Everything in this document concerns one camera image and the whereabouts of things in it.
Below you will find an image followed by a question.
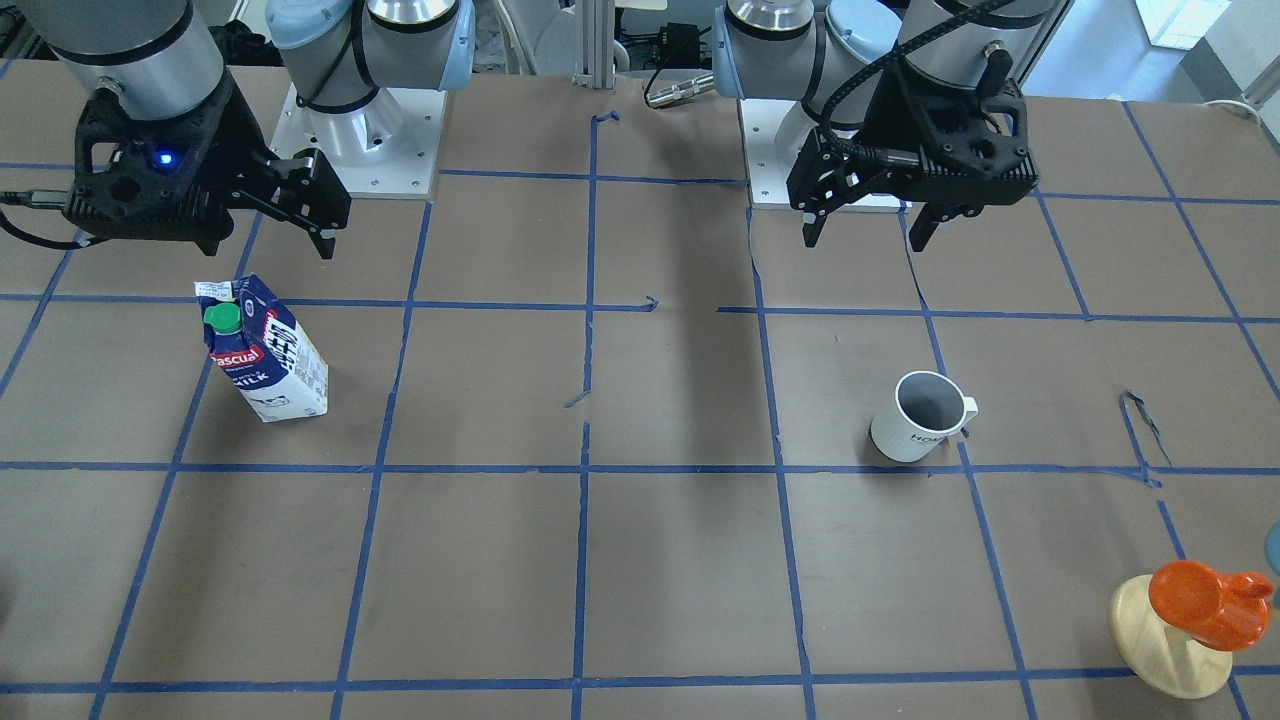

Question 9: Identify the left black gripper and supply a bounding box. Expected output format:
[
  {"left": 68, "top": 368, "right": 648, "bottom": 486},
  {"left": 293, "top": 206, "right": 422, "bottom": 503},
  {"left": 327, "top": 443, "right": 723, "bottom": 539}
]
[{"left": 787, "top": 76, "right": 1039, "bottom": 252}]

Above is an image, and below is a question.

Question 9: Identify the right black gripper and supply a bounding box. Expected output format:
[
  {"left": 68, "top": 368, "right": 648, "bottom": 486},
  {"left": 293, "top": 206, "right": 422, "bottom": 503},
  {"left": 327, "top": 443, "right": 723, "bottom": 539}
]
[{"left": 61, "top": 70, "right": 351, "bottom": 260}]

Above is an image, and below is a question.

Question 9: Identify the white ribbed mug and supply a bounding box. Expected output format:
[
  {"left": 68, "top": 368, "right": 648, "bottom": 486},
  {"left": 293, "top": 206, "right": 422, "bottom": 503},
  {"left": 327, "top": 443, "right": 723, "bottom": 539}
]
[{"left": 869, "top": 370, "right": 980, "bottom": 462}]

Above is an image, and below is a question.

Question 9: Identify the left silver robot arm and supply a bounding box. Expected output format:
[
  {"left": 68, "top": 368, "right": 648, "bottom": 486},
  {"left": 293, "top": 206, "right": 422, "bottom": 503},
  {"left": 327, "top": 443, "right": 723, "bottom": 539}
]
[{"left": 710, "top": 1, "right": 1056, "bottom": 252}]

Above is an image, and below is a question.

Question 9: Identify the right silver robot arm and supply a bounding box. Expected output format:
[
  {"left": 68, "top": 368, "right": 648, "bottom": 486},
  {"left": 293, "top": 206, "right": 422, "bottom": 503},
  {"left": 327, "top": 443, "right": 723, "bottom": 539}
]
[{"left": 3, "top": 1, "right": 475, "bottom": 259}]

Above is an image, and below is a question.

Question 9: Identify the blue white milk carton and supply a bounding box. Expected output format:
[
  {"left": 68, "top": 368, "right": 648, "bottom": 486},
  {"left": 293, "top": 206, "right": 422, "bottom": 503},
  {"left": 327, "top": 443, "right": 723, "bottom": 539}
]
[{"left": 193, "top": 274, "right": 328, "bottom": 423}]

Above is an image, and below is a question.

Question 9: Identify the orange cup on wooden stand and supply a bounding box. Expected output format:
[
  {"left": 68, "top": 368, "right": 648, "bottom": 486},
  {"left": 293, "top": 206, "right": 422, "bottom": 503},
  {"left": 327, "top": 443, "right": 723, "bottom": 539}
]
[{"left": 1108, "top": 560, "right": 1276, "bottom": 700}]

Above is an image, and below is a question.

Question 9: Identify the teal round object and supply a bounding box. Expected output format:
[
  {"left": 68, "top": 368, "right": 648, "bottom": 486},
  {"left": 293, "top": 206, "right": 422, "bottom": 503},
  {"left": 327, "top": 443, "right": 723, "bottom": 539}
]
[{"left": 1263, "top": 521, "right": 1280, "bottom": 577}]

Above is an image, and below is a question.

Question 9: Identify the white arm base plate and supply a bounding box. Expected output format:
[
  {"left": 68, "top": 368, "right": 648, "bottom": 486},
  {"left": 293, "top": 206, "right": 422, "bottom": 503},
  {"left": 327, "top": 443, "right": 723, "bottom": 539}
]
[
  {"left": 739, "top": 97, "right": 911, "bottom": 211},
  {"left": 268, "top": 87, "right": 451, "bottom": 200}
]

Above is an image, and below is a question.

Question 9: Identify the black braided cable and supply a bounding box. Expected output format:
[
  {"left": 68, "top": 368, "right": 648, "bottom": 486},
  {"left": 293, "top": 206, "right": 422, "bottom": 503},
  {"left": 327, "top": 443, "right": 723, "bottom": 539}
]
[{"left": 818, "top": 0, "right": 1021, "bottom": 161}]

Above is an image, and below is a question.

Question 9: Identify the silver cable connector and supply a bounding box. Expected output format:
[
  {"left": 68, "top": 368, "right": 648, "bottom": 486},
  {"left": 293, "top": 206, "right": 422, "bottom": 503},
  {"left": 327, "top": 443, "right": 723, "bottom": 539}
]
[{"left": 644, "top": 72, "right": 716, "bottom": 110}]

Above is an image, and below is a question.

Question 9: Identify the aluminium profile post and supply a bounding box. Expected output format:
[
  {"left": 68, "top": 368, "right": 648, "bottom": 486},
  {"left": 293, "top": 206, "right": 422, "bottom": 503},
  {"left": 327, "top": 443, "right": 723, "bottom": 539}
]
[{"left": 571, "top": 0, "right": 616, "bottom": 94}]

